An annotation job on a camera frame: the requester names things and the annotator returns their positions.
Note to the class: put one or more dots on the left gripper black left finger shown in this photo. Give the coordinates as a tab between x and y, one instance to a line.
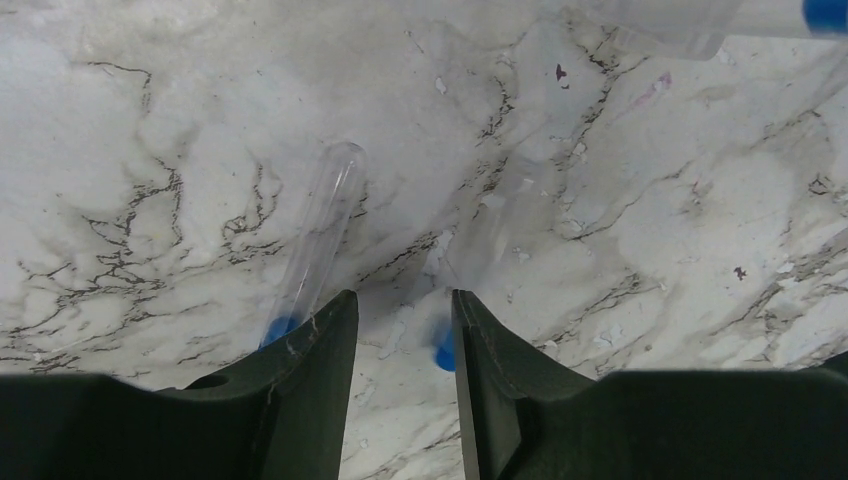
277	413

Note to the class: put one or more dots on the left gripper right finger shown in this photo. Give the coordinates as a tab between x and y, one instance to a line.
525	416

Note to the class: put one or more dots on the blue capped test tube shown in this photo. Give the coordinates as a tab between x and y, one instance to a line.
335	190
494	206
696	29

